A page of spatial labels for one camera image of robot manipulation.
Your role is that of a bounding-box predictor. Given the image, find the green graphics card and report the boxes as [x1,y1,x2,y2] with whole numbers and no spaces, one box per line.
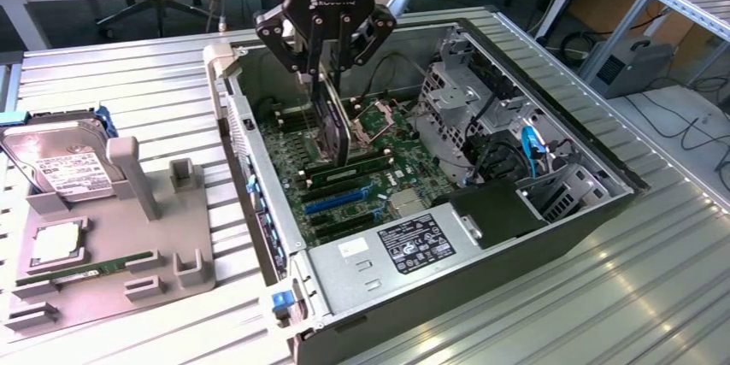
[297,70,354,168]

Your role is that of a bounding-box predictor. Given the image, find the black RAM slot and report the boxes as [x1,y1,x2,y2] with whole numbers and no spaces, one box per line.
[277,101,359,120]
[279,105,361,124]
[275,97,358,115]
[298,151,387,174]
[295,146,383,168]
[279,109,363,128]

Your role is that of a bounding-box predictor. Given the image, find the metal socket cover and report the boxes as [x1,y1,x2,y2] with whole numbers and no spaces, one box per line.
[354,99,397,144]

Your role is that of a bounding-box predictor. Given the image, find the metal drive cage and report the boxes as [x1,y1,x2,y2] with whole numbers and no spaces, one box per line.
[419,25,553,144]

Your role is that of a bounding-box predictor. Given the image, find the grey office chair base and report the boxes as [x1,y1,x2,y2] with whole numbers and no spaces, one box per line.
[95,0,217,40]

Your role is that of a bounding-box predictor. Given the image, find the green motherboard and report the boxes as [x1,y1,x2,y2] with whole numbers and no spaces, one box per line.
[250,97,458,250]

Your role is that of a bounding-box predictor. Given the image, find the green RAM stick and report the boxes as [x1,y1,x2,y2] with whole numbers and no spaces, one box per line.
[14,251,150,289]
[306,162,395,190]

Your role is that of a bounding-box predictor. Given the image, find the long black expansion slot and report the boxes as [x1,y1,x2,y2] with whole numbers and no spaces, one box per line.
[315,221,387,243]
[311,212,381,233]
[299,186,367,205]

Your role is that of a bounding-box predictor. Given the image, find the silver chipset heatsink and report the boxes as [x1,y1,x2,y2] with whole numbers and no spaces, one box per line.
[389,191,429,217]

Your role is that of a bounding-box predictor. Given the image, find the blue expansion slot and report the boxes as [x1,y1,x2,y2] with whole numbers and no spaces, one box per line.
[303,193,375,215]

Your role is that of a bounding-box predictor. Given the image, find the brown wooden panel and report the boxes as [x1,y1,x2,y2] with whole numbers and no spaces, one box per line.
[569,0,706,56]

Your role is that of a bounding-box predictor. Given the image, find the black plastic cover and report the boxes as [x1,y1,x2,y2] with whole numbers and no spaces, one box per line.
[430,180,553,251]

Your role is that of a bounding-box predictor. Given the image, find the silver hard disk blue rails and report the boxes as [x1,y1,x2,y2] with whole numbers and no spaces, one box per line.
[0,103,125,204]

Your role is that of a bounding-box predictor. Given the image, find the grey control box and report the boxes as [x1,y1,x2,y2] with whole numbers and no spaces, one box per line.
[580,30,681,100]

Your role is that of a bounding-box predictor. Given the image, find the metal disk bay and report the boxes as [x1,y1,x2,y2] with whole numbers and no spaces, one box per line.
[514,162,636,224]

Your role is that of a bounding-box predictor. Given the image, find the grey parts rack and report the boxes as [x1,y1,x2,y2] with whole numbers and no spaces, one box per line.
[0,136,218,344]

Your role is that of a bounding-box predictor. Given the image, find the silver power supply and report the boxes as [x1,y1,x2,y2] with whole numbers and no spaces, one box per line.
[294,202,488,319]

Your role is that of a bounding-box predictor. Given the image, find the blue case latch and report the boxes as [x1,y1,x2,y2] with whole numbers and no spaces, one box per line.
[267,291,295,313]

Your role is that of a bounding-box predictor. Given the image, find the silver CPU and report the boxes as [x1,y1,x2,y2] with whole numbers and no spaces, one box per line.
[28,223,85,266]

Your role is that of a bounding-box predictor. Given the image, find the open PC case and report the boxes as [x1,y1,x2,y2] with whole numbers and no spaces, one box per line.
[203,17,653,365]

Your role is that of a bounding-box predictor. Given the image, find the blue wire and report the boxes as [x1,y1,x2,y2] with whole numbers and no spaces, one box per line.
[520,124,554,179]

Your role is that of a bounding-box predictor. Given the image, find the black wire bundle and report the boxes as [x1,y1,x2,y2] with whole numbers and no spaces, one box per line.
[460,119,541,185]

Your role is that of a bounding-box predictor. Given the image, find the aluminium profile frame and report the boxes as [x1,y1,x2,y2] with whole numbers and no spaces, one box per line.
[577,0,730,88]

